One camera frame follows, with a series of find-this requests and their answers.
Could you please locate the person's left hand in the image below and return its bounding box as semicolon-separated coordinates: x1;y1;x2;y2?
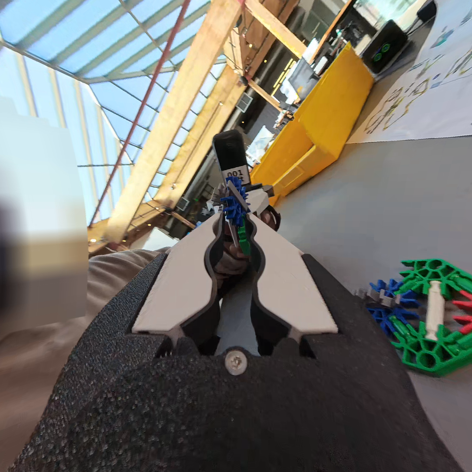
257;205;282;231

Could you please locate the small black device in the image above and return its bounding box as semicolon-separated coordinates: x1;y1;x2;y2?
415;0;439;23

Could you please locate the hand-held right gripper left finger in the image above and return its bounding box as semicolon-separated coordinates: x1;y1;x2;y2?
132;213;232;336

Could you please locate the green red toy connector assembly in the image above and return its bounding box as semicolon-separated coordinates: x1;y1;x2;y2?
398;258;472;378

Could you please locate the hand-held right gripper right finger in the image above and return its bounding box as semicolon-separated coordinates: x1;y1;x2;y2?
244;213;340;336

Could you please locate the fold-out toy instruction sheet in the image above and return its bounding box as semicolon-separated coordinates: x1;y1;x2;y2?
347;0;472;145

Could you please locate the yellow parts bin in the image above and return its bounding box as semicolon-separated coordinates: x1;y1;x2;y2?
250;43;375;208

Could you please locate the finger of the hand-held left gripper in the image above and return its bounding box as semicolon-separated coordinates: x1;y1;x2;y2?
246;191;275;216

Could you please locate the grey desk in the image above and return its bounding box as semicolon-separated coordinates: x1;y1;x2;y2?
275;137;472;472

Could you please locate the black digital clock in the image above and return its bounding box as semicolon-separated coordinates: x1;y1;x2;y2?
360;19;408;73

